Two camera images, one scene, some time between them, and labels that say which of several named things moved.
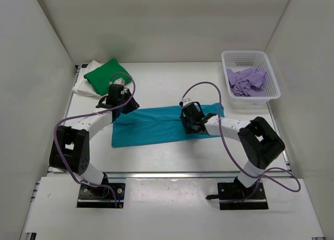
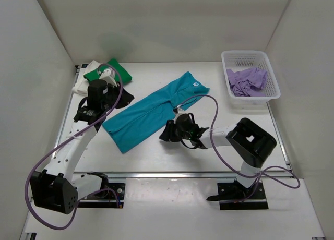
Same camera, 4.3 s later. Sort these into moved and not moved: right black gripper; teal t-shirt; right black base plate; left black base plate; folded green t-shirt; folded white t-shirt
Moved: right black gripper; teal t-shirt
Not moved: right black base plate; folded white t-shirt; folded green t-shirt; left black base plate
